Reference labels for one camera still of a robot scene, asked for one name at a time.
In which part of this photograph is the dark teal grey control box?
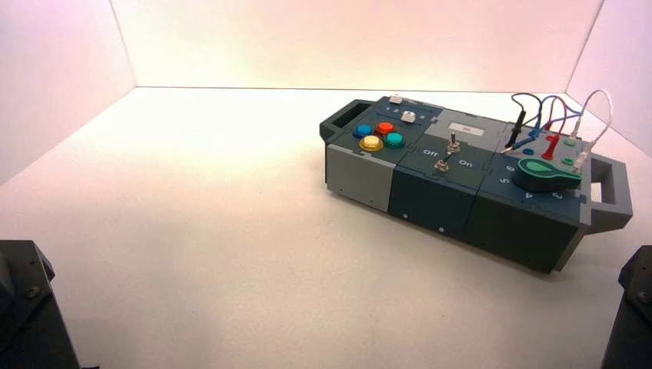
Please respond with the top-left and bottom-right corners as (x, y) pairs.
(319, 95), (634, 274)

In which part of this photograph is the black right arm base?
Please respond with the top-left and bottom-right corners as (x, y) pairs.
(600, 245), (652, 369)

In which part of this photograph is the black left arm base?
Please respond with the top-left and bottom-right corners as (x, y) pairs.
(0, 240), (82, 369)

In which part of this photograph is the red plug cable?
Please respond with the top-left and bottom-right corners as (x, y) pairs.
(541, 95), (571, 161)

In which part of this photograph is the black plug cable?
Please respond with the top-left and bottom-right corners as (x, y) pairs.
(501, 92), (542, 154)

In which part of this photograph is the blue plug cable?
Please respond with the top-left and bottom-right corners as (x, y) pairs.
(509, 95), (583, 152)

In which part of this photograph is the small white display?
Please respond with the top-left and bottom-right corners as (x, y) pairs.
(449, 123), (485, 137)

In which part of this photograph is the green rotary knob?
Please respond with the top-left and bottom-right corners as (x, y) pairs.
(511, 157), (584, 194)

